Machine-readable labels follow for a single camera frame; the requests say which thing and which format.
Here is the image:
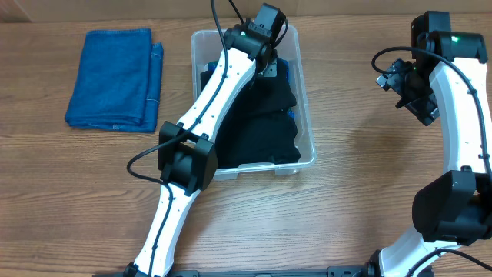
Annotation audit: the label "black cloth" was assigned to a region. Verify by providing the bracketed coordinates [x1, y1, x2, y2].
[221, 58, 297, 127]
[215, 110, 301, 169]

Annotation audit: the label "shiny blue sequin cloth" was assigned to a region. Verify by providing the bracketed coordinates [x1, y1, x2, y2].
[207, 57, 298, 121]

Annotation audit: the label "clear plastic storage bin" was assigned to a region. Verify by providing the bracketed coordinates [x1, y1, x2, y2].
[191, 25, 316, 181]

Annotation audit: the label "blue denim jeans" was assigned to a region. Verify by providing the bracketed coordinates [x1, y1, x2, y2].
[65, 28, 164, 133]

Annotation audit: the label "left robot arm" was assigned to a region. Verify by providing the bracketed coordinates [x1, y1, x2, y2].
[122, 4, 288, 276]

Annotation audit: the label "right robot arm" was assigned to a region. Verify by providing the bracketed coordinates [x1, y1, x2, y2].
[356, 11, 491, 276]

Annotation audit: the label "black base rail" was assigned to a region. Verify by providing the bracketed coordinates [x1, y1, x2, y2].
[166, 265, 367, 277]

